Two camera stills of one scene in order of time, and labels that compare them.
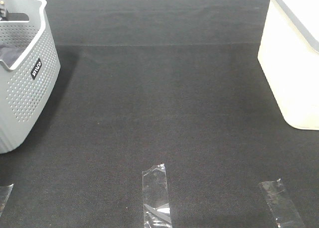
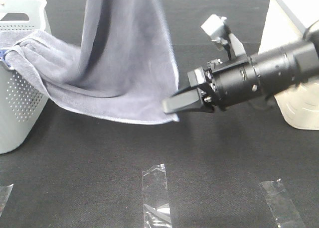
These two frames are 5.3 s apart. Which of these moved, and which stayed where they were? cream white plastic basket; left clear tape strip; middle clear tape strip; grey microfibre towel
Moved: grey microfibre towel
Stayed: left clear tape strip; cream white plastic basket; middle clear tape strip
